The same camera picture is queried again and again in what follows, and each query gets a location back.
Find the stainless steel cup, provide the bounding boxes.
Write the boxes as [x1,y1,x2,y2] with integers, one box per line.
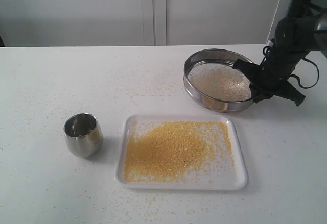
[63,113,103,158]

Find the round steel mesh sieve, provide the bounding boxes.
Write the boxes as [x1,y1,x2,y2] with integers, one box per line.
[183,48,253,112]

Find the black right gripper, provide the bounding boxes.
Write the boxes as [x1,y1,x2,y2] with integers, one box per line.
[232,53,305,106]

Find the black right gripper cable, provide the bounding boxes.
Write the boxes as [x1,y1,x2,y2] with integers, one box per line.
[262,37,320,89]

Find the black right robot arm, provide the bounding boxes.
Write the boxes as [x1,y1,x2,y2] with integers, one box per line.
[233,0,326,106]

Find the yellow and white grain mixture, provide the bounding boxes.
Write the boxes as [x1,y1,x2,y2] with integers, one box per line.
[124,121,235,183]

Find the white cabinet doors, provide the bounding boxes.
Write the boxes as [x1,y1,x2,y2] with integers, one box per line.
[1,0,291,46]

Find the beige grains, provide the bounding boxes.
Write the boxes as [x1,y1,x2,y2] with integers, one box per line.
[189,67,251,102]

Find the clear plastic tray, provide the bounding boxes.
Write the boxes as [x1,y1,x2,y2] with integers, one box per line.
[115,114,248,191]

